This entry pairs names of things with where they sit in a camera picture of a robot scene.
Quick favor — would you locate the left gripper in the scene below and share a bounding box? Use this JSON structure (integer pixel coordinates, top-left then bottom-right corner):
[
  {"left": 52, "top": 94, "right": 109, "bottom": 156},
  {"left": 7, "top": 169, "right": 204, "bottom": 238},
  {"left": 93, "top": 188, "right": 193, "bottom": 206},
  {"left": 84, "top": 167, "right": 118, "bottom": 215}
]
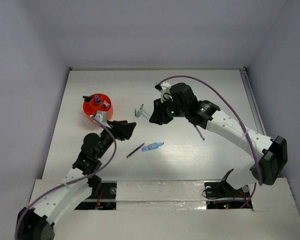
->
[{"left": 95, "top": 119, "right": 135, "bottom": 159}]

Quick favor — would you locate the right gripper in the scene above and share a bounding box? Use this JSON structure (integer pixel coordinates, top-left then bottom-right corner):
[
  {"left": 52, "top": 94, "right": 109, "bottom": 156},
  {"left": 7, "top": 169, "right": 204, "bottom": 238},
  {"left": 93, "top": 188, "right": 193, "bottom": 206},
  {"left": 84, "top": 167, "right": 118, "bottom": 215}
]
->
[{"left": 149, "top": 95, "right": 188, "bottom": 125}]

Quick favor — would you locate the green correction tape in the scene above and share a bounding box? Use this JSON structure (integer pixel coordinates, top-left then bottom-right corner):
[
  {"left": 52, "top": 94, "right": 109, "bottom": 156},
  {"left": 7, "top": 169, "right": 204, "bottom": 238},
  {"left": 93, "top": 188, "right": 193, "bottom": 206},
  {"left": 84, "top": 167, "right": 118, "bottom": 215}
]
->
[{"left": 137, "top": 104, "right": 151, "bottom": 120}]

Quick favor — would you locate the orange highlighter black body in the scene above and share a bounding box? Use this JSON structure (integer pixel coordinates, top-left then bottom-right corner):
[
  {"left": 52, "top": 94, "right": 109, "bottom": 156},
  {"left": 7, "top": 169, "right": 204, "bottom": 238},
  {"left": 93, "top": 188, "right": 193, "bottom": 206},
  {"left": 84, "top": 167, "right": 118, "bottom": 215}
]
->
[{"left": 82, "top": 95, "right": 96, "bottom": 103}]

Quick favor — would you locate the blue gel pen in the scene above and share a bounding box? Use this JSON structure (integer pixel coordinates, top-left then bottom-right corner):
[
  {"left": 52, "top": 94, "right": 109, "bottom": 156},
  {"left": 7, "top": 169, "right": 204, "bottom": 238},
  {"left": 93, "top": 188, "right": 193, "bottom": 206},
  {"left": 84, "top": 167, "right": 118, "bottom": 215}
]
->
[{"left": 194, "top": 125, "right": 205, "bottom": 141}]

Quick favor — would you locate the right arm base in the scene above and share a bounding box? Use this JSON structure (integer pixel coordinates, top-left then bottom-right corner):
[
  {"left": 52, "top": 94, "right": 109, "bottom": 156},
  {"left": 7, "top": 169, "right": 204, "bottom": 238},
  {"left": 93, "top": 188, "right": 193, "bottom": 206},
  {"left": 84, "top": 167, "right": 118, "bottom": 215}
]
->
[{"left": 202, "top": 169, "right": 253, "bottom": 210}]

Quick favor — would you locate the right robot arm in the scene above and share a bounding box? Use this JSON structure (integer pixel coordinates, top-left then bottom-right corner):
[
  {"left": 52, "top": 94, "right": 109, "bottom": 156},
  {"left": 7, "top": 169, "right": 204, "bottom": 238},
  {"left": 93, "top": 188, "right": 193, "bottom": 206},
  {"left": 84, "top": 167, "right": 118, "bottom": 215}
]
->
[{"left": 149, "top": 82, "right": 288, "bottom": 196}]

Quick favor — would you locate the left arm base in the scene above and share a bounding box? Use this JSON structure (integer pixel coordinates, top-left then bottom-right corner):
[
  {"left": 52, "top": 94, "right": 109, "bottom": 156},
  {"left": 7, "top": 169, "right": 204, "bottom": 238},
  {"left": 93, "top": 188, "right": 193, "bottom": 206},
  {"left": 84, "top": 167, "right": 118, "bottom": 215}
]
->
[{"left": 75, "top": 176, "right": 117, "bottom": 211}]

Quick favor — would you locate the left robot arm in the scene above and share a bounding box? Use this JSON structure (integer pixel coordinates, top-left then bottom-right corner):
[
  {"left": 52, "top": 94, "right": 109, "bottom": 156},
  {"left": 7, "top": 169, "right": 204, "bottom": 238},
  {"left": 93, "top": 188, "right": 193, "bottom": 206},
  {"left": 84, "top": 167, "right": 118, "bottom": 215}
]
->
[{"left": 14, "top": 120, "right": 137, "bottom": 240}]

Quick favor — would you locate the blue pen cap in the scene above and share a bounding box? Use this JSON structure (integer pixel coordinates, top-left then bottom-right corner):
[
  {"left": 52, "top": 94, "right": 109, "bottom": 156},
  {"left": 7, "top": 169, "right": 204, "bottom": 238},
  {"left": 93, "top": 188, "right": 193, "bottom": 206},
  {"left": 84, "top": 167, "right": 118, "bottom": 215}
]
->
[{"left": 134, "top": 108, "right": 138, "bottom": 118}]

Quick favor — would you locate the purple pen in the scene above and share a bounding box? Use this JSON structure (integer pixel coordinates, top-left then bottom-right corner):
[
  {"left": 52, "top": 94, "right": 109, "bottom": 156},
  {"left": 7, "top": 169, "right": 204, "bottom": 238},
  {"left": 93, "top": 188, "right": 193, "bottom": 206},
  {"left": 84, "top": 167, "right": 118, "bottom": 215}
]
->
[{"left": 126, "top": 142, "right": 145, "bottom": 158}]

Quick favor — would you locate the orange round container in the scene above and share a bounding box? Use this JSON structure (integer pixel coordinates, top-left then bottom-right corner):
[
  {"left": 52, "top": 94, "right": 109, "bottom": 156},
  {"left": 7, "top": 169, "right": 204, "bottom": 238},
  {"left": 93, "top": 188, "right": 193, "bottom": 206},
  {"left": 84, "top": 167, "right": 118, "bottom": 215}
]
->
[{"left": 82, "top": 93, "right": 114, "bottom": 122}]

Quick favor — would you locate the blue item in container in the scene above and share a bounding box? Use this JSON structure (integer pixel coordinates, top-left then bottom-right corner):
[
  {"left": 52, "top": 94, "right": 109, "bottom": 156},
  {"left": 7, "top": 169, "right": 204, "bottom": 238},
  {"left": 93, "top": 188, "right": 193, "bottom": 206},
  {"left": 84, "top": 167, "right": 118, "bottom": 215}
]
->
[{"left": 94, "top": 94, "right": 102, "bottom": 105}]

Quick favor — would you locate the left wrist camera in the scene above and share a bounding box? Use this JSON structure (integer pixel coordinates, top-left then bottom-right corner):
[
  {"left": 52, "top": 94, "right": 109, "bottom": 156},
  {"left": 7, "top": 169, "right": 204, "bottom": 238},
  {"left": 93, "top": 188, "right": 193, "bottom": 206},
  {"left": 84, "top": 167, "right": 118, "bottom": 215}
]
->
[{"left": 89, "top": 110, "right": 108, "bottom": 125}]

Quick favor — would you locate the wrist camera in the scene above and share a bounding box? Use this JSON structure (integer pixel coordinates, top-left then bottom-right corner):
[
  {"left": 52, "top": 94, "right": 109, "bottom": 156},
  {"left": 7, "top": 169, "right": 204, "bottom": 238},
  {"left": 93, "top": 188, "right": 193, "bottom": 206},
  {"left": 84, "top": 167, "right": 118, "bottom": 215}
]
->
[
  {"left": 153, "top": 81, "right": 173, "bottom": 104},
  {"left": 89, "top": 110, "right": 108, "bottom": 125}
]

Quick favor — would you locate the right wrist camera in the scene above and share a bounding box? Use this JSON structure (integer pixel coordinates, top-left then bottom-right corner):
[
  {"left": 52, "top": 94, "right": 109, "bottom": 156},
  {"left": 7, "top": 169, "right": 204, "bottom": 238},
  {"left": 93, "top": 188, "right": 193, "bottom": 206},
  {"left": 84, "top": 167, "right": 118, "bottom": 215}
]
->
[{"left": 153, "top": 81, "right": 173, "bottom": 104}]

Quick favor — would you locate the aluminium side rail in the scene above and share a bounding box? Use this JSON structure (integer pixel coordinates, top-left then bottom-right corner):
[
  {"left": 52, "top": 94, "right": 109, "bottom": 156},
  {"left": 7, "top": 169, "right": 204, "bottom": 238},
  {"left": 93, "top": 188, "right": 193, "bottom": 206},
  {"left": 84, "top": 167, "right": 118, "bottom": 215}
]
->
[{"left": 239, "top": 69, "right": 266, "bottom": 135}]

